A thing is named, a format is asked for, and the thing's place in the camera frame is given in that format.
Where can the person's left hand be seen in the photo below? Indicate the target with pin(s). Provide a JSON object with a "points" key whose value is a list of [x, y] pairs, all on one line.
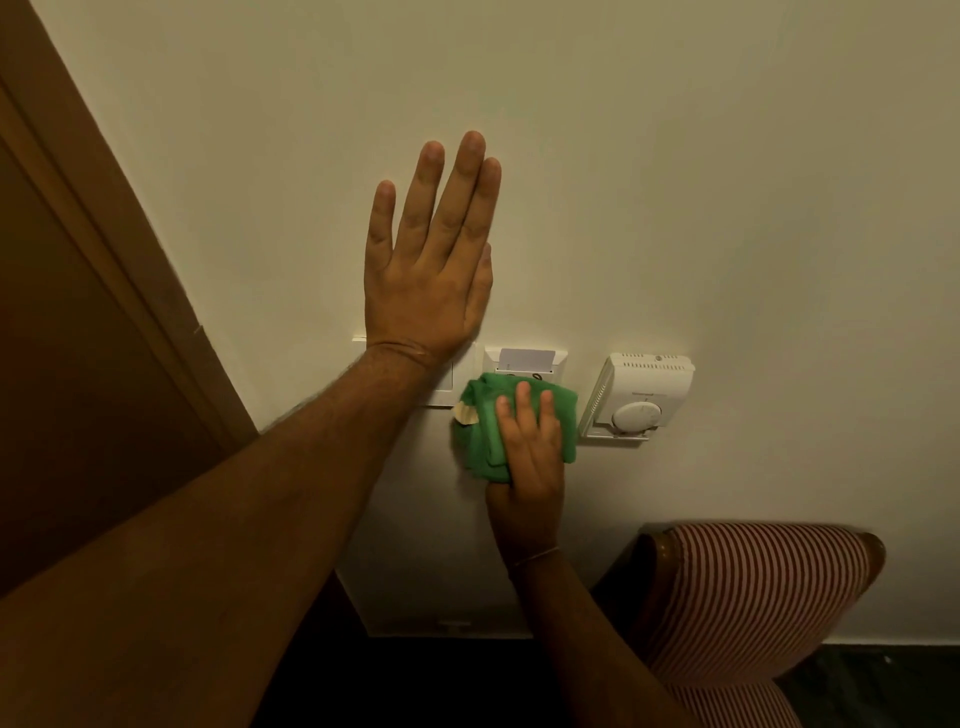
{"points": [[420, 300]]}

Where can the person's right hand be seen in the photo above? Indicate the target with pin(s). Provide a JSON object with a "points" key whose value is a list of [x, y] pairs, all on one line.
{"points": [[529, 495]]}

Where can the person's left little finger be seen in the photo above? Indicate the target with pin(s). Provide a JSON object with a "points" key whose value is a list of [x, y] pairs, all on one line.
{"points": [[381, 225]]}

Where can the person's left thumb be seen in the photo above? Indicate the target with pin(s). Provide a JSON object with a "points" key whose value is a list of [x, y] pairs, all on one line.
{"points": [[484, 289]]}

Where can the person's right middle finger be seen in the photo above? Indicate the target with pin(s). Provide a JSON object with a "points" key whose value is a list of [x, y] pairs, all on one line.
{"points": [[527, 420]]}

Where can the person's left middle finger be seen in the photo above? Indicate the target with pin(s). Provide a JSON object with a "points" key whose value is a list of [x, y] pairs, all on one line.
{"points": [[456, 195]]}

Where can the green cleaning cloth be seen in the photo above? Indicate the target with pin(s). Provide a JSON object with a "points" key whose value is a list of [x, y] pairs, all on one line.
{"points": [[480, 442]]}

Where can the person's left forearm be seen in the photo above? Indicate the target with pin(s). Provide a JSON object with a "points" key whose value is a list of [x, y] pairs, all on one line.
{"points": [[202, 555]]}

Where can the person's right forearm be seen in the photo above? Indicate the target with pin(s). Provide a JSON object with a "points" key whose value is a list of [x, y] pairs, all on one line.
{"points": [[592, 645]]}

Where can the white key card holder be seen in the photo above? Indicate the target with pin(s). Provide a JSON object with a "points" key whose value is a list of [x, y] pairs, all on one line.
{"points": [[559, 375]]}

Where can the white key card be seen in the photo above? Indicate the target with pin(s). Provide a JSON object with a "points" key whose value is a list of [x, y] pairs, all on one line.
{"points": [[526, 359]]}

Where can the white dial thermostat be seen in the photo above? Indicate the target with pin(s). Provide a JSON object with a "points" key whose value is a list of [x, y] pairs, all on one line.
{"points": [[645, 394]]}

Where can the red striped upholstered chair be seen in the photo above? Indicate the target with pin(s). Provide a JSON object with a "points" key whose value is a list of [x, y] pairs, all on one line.
{"points": [[750, 600]]}

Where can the brown wooden door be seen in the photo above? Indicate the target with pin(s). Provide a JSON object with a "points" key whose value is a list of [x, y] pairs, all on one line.
{"points": [[82, 412]]}

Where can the white light switch plate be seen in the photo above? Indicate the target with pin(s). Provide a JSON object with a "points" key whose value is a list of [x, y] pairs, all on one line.
{"points": [[450, 379]]}

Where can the brown wooden door frame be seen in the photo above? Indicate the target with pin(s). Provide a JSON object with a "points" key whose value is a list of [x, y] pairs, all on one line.
{"points": [[127, 247]]}

